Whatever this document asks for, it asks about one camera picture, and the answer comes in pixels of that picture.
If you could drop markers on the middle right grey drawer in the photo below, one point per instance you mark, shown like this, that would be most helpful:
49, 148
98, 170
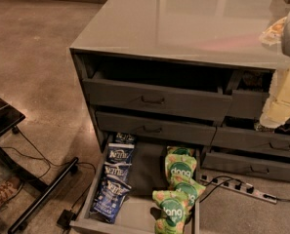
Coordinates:
252, 141

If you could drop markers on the snacks in top right drawer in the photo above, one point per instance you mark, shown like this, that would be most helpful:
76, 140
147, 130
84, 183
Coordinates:
255, 81

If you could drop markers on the top right grey drawer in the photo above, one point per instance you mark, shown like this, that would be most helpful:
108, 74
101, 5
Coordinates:
244, 104

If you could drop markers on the black rolling stand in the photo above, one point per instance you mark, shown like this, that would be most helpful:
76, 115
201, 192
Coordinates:
9, 118

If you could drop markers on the white power strip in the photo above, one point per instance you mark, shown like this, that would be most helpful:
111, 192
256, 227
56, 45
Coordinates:
237, 185

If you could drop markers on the grey drawer cabinet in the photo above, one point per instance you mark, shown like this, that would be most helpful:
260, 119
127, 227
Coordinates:
184, 44

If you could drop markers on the bottom right grey drawer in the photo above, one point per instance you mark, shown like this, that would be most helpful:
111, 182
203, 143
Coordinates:
247, 166

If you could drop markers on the rear green Dang bag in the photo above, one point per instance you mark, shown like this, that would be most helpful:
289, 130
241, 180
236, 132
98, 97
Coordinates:
176, 164

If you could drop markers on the black power adapter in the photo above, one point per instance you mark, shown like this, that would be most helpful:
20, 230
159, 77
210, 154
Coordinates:
65, 218

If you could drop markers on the blue kettle chip bag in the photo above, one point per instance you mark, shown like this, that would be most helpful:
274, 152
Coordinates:
120, 153
120, 170
124, 138
109, 198

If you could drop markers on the backmost green Dang bag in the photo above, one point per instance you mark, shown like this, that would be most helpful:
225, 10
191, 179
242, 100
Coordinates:
180, 150

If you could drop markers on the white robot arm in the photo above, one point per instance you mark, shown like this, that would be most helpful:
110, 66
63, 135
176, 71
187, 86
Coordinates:
279, 32

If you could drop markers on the middle left grey drawer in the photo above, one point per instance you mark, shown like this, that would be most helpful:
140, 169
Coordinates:
146, 127

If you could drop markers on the grey drawer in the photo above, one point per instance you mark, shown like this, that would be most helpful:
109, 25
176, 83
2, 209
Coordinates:
252, 141
156, 99
244, 104
247, 166
146, 127

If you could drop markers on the front green Dang bag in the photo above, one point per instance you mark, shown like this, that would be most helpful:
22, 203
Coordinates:
173, 206

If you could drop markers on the middle green Dang bag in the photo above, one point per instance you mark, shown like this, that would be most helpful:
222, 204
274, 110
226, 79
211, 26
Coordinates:
188, 185

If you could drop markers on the brown shoe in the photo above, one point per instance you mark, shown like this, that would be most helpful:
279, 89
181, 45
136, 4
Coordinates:
9, 189

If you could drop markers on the top left grey drawer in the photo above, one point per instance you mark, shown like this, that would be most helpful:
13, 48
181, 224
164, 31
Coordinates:
156, 99

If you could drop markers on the bottom left open drawer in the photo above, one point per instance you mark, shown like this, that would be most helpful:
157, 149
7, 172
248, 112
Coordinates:
138, 212

